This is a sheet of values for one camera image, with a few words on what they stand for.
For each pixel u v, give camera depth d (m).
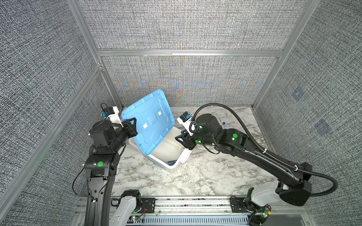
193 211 0.73
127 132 0.54
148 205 0.73
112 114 0.52
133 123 0.61
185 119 0.54
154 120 0.75
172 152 0.92
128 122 0.53
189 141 0.56
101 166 0.40
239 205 0.73
